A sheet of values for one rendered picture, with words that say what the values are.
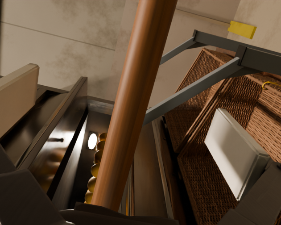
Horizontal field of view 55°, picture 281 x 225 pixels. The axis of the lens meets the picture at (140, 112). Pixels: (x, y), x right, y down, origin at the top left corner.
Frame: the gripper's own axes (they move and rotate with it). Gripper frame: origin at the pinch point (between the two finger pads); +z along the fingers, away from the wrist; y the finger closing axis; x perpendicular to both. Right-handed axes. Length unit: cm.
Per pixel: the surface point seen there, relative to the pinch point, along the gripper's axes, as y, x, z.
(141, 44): 0.1, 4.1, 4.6
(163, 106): 11.0, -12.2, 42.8
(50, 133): -19, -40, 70
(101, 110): -6, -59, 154
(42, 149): -19, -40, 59
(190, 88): 16.0, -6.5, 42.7
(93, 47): -37, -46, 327
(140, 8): -0.6, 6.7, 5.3
